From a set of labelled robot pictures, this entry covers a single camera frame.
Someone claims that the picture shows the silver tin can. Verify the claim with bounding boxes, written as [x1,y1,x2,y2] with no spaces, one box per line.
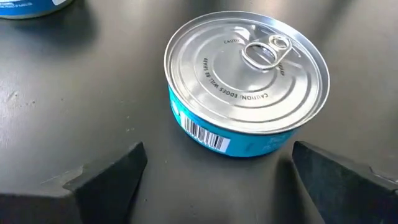
[164,11,331,158]

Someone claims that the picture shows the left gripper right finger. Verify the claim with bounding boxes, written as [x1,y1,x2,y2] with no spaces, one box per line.
[291,140,398,224]

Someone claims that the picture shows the pale gold tin can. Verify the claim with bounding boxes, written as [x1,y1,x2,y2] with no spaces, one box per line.
[0,0,75,20]

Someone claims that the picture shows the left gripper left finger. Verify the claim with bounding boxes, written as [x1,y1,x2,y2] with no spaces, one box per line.
[0,141,149,224]

